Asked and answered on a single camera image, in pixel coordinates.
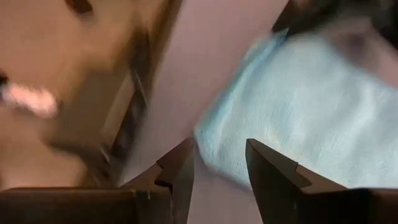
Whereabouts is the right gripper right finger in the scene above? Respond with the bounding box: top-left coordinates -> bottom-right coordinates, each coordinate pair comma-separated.
244,138 -> 348,224

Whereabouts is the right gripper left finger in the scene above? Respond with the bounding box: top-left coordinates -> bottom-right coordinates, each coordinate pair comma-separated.
121,138 -> 196,224

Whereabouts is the blue microfibre towel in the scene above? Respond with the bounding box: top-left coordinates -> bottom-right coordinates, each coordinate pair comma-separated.
193,29 -> 398,191

